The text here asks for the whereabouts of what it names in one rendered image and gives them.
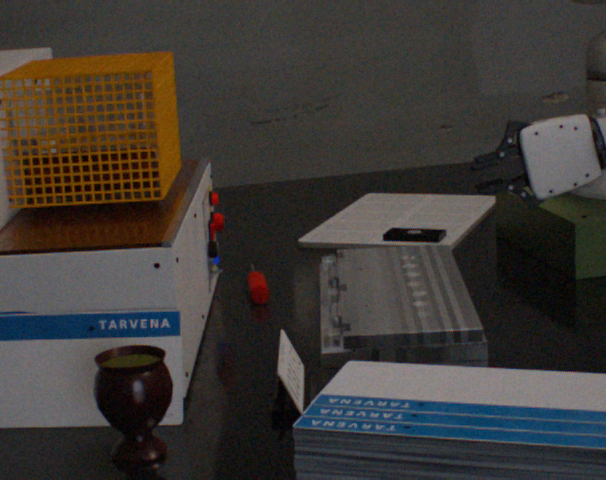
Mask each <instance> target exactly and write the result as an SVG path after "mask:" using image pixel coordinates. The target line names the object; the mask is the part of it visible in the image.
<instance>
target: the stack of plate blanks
mask: <svg viewBox="0 0 606 480"><path fill-rule="evenodd" d="M292 435H294V439H295V457H294V464H295V472H297V477H296V480H606V437H593V436H578V435H564V434H550V433H535V432H521V431H506V430H491V429H476V428H462V427H447V426H433V425H418V424H404V423H389V422H375V421H360V420H346V419H331V418H316V417H305V416H303V415H302V416H301V417H300V418H299V419H298V420H297V421H296V422H295V423H294V429H292Z"/></svg>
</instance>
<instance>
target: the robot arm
mask: <svg viewBox="0 0 606 480"><path fill-rule="evenodd" d="M570 1H572V2H576V3H581V4H605V3H606V0H570ZM586 74H587V77H586V82H587V116H586V115H574V116H565V117H559V118H554V119H549V120H544V121H539V122H535V123H525V122H519V121H515V120H514V119H509V120H508V123H507V128H506V132H505V137H504V138H503V140H502V142H501V143H500V145H499V147H497V149H495V151H496V152H491V153H488V154H484V155H481V156H477V157H475V158H474V161H473V162H470V163H469V166H470V168H471V169H472V170H473V171H474V170H478V169H482V168H485V167H489V166H492V165H497V164H499V163H500V161H502V160H504V159H505V158H510V157H515V156H520V160H521V164H522V167H523V171H524V173H523V175H520V176H517V177H515V178H512V179H509V180H507V179H505V180H502V179H501V178H500V179H496V180H492V181H488V182H485V183H481V184H478V185H475V190H476V192H477V193H478V194H480V193H483V195H484V196H485V195H490V194H494V193H498V192H501V191H505V190H508V191H509V192H512V193H513V194H515V195H517V196H519V197H520V198H521V199H522V201H524V202H525V203H526V204H527V205H528V206H529V207H530V209H532V210H534V209H536V208H537V207H538V206H539V205H540V204H541V203H542V202H544V201H545V200H546V198H548V197H552V196H555V195H559V194H562V193H565V192H567V191H569V192H571V193H573V194H576V195H580V196H585V198H592V199H603V200H606V30H605V31H602V32H601V33H599V34H597V35H596V36H594V37H593V38H592V39H591V40H590V42H589V44H588V49H587V66H586ZM515 133H516V142H517V143H514V144H513V142H514V136H515ZM527 186H529V188H530V190H531V191H532V192H533V193H534V195H533V196H532V195H530V194H529V193H528V192H527V190H526V189H525V188H523V187H527Z"/></svg>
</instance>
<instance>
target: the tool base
mask: <svg viewBox="0 0 606 480"><path fill-rule="evenodd" d="M331 266H334V267H338V264H337V263H336V257H335V256H334V255H333V254H331V255H330V256H329V257H322V264H320V282H321V345H322V367H323V368H324V367H344V366H345V365H346V364H347V362H349V361H368V362H386V363H425V362H446V361H465V360H486V359H487V341H486V338H485V336H484V334H483V342H469V343H448V344H428V345H408V347H387V348H368V349H347V350H344V340H343V326H342V325H338V318H336V317H335V318H333V325H331V323H330V310H329V307H330V305H331V304H332V303H340V295H339V286H336V281H335V280H331V286H330V285H329V283H328V269H329V268H330V267H331Z"/></svg>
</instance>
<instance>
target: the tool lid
mask: <svg viewBox="0 0 606 480"><path fill-rule="evenodd" d="M337 264H338V267H334V266H331V267H330V268H329V269H328V283H329V285H330V286H331V280H335V281H336V286H339V295H340V303H332V304H331V305H330V307H329V310H330V323H331V325H333V318H335V317H336V318H338V325H342V326H343V340H344V350H347V349H368V348H387V347H408V345H428V344H448V343H469V342H483V328H482V326H481V322H480V320H479V318H478V315H477V313H476V310H475V308H474V306H473V303H472V301H471V297H470V295H469V293H468V290H467V288H466V285H465V283H464V281H462V278H461V276H460V272H459V270H458V268H457V265H456V263H455V260H454V258H453V256H452V253H451V251H450V247H449V245H448V244H434V245H414V246H394V247H374V248H354V249H337Z"/></svg>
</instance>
